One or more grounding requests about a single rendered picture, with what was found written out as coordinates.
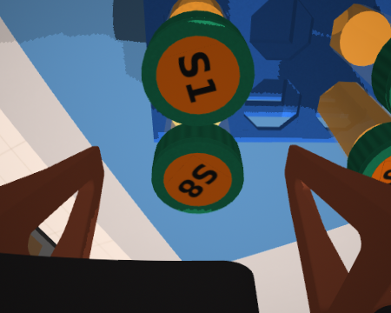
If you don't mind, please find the blue bench mat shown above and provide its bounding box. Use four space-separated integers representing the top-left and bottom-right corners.
0 0 347 261

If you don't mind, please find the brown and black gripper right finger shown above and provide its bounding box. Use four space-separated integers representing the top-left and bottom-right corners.
284 145 391 313

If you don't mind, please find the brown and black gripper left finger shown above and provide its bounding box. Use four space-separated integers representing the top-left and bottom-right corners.
0 146 104 258

